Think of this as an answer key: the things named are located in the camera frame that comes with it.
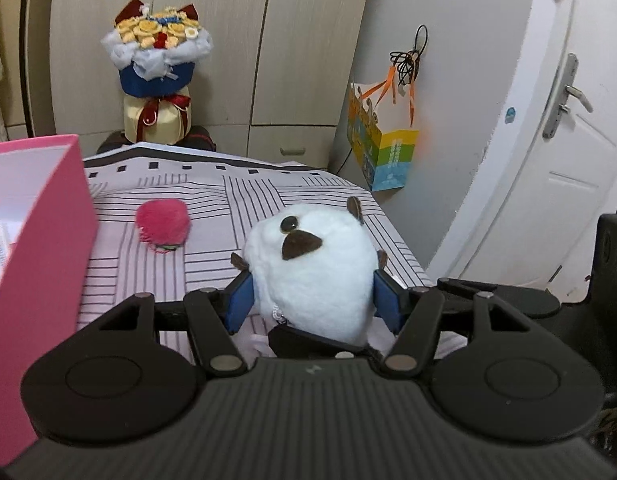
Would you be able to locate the yellow flower bouquet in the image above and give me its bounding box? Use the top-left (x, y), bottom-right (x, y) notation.
top-left (101, 0), bottom-right (214, 145)

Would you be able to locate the black cord on hook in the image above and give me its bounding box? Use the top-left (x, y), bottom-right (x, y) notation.
top-left (389, 24), bottom-right (429, 86)

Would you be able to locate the beige wardrobe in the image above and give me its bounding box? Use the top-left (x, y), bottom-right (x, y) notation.
top-left (51, 0), bottom-right (377, 173)

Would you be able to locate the white plush toy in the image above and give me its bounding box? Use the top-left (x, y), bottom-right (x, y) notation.
top-left (230, 196), bottom-right (389, 361)

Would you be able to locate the pink cardboard box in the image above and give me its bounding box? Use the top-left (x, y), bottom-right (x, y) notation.
top-left (0, 134), bottom-right (100, 466)

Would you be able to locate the dark vertical door frame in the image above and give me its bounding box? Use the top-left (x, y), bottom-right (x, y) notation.
top-left (19, 0), bottom-right (56, 137)

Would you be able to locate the pink fluffy pompom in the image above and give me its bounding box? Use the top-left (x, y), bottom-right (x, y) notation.
top-left (135, 199), bottom-right (192, 256)

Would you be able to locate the colourful paper gift bag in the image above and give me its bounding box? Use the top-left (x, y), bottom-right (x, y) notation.
top-left (347, 62), bottom-right (420, 192)

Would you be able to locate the silver door handle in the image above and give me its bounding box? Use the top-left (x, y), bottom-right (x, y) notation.
top-left (543, 52), bottom-right (594, 140)

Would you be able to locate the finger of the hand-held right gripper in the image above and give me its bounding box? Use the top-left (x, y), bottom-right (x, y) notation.
top-left (437, 277), bottom-right (562, 318)

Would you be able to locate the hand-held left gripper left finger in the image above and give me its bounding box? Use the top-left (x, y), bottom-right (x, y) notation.
top-left (81, 271), bottom-right (256, 378)

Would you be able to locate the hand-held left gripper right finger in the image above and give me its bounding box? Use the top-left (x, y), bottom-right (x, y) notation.
top-left (375, 270), bottom-right (542, 376)

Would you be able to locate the white door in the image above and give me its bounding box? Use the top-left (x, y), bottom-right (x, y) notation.
top-left (429, 0), bottom-right (617, 306)

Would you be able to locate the dark stool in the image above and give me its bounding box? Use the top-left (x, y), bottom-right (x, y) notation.
top-left (97, 127), bottom-right (218, 153)

